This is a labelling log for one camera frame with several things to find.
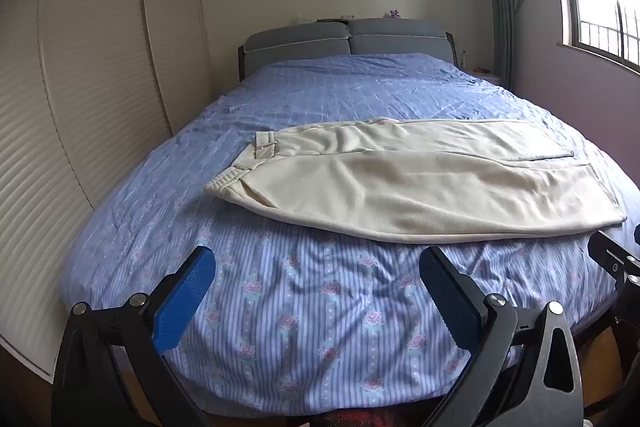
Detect white nightstand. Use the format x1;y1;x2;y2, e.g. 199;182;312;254
470;67;503;84

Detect white louvered wardrobe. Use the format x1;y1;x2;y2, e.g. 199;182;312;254
0;0;213;383

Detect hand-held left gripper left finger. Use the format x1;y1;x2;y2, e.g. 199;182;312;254
51;245;217;427

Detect dark red plaid cloth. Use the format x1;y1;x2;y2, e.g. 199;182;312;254
320;408;432;427

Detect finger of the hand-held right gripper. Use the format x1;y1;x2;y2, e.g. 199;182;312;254
588;231;640;303

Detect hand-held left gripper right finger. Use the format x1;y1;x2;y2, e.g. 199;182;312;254
419;247;583;427

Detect grey padded headboard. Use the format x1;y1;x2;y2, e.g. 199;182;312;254
238;18;457;82

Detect cream pants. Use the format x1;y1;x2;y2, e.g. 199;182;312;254
203;118;628;242

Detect blue floral striped bedsheet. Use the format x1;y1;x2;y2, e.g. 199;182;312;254
60;53;640;419

